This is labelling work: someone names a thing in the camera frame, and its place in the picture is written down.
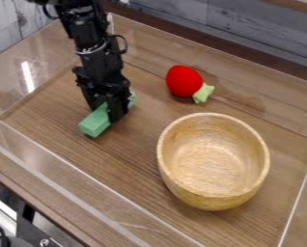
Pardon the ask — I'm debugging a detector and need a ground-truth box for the green rectangular block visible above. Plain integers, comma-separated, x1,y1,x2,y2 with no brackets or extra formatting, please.
78,92,137,138

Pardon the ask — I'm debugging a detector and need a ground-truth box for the clear acrylic enclosure wall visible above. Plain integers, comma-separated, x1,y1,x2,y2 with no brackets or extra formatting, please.
0,17,307,247

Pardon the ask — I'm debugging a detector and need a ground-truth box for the black device with logo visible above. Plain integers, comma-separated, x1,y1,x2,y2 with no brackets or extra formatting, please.
17,203,78,247

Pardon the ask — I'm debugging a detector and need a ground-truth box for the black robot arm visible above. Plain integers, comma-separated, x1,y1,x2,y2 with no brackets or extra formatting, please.
26,0,131,123

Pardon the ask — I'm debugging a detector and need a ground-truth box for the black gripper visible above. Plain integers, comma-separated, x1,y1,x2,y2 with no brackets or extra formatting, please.
73,46,131,123

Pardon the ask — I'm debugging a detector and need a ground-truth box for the brown wooden bowl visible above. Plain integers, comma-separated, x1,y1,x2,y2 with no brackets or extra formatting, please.
157,113,272,211

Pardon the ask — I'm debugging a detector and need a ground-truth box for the red toy strawberry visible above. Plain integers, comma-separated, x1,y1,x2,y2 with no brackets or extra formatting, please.
166,65,216,104

